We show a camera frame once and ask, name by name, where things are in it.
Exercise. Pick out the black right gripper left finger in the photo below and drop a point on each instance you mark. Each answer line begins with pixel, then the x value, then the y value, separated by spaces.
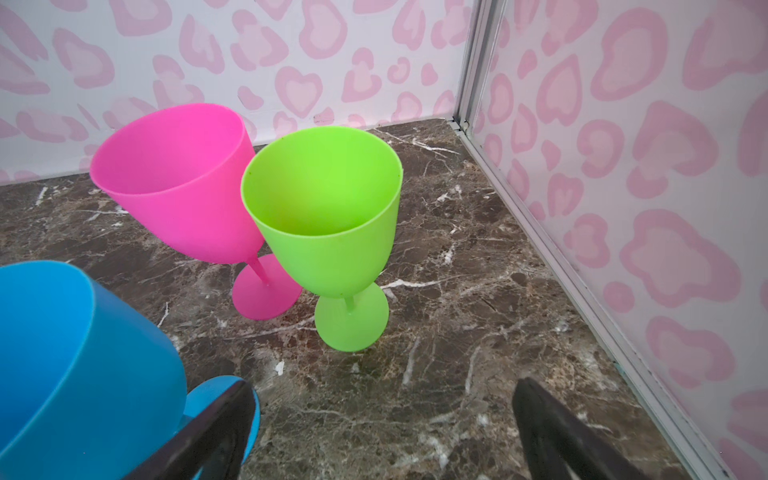
pixel 217 434

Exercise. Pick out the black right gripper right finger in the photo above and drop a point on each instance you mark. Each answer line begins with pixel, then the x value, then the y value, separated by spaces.
pixel 557 445

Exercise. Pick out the blue wine glass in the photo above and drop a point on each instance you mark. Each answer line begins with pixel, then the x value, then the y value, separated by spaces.
pixel 90 388

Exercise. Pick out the green wine glass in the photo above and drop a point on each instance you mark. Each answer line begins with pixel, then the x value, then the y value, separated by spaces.
pixel 326 199

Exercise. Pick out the magenta wine glass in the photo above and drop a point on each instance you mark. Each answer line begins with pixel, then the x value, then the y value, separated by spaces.
pixel 178 172

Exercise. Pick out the right aluminium frame post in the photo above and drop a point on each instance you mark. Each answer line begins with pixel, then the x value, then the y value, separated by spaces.
pixel 485 24

